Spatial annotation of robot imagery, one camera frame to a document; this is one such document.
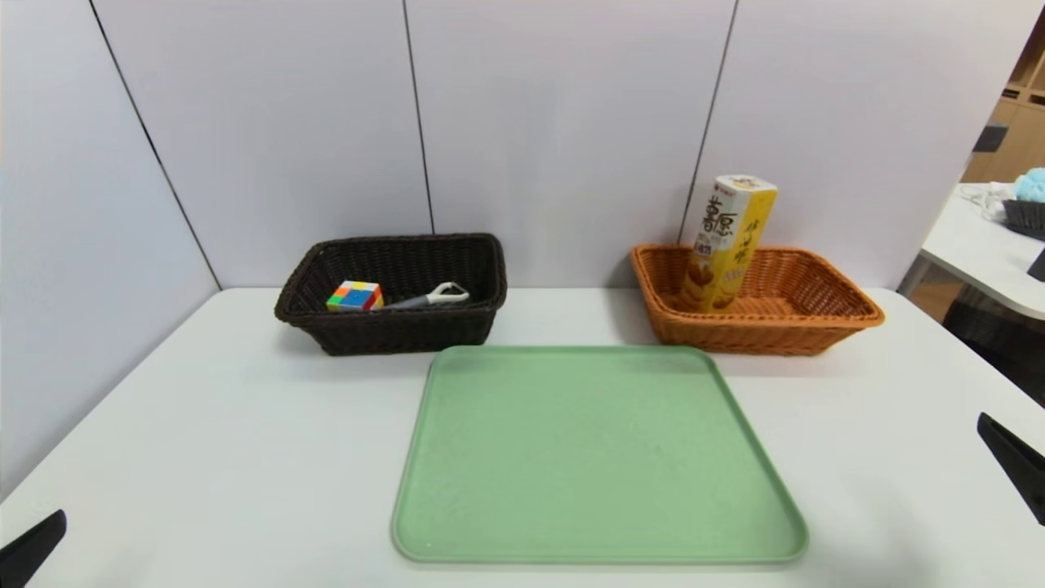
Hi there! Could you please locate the light green plastic tray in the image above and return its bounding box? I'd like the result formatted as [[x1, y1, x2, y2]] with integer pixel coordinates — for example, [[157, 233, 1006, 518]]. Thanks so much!
[[391, 345, 810, 565]]

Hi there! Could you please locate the multicoloured puzzle cube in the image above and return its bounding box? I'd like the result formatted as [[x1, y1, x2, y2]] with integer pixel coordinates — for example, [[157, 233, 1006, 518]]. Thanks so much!
[[327, 280, 385, 314]]

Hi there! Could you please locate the orange wicker basket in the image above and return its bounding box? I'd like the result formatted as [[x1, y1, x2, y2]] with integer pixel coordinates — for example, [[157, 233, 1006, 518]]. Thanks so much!
[[631, 243, 886, 357]]

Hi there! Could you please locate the white crumpled cloth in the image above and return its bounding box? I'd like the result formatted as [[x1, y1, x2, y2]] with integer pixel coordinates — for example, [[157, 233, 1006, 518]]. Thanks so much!
[[959, 183, 1017, 223]]

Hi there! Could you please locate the white background table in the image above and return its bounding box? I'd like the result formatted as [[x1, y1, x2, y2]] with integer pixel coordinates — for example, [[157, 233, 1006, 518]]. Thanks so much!
[[896, 184, 1045, 321]]

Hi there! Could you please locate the cream peeler with grey handle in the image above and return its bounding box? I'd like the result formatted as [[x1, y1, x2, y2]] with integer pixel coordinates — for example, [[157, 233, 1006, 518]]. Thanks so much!
[[384, 282, 472, 312]]

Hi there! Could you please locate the small dark background basket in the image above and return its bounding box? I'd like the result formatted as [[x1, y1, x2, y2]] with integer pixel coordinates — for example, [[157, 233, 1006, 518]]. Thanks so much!
[[1001, 199, 1045, 241]]

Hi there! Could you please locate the dark brown wicker basket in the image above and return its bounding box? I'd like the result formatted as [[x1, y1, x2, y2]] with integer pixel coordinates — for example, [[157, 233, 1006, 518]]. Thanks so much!
[[273, 234, 508, 357]]

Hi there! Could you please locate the yellow potato chip box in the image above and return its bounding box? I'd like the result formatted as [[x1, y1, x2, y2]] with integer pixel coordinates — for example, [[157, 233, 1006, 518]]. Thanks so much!
[[679, 174, 779, 314]]

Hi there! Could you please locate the wooden shelf unit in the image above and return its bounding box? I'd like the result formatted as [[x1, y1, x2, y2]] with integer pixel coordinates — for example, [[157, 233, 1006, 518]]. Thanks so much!
[[960, 8, 1045, 185]]

